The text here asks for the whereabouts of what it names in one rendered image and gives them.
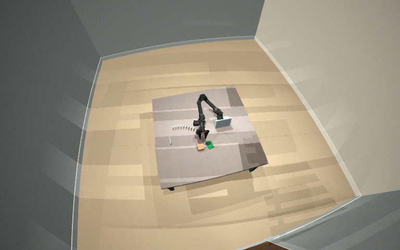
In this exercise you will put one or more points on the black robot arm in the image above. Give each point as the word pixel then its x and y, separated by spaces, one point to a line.
pixel 201 120

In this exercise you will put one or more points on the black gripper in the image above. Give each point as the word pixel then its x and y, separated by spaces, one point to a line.
pixel 205 132

